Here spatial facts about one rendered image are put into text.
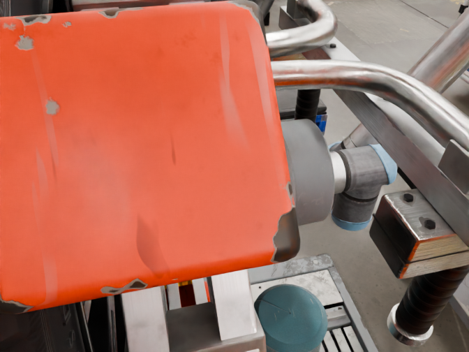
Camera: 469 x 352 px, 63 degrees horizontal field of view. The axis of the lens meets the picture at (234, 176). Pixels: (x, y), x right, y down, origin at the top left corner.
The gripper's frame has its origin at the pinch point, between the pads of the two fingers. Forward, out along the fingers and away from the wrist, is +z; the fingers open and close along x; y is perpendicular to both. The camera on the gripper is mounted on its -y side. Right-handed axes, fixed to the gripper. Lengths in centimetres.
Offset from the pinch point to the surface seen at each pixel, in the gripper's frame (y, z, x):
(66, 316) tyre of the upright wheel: -57, 15, -6
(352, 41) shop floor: 190, -142, 101
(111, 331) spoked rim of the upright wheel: -36.2, 17.6, -12.3
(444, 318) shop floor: 40, -69, -51
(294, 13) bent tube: -28.4, -9.5, 20.4
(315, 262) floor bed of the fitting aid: 51, -33, -28
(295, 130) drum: -34.0, -4.6, 4.3
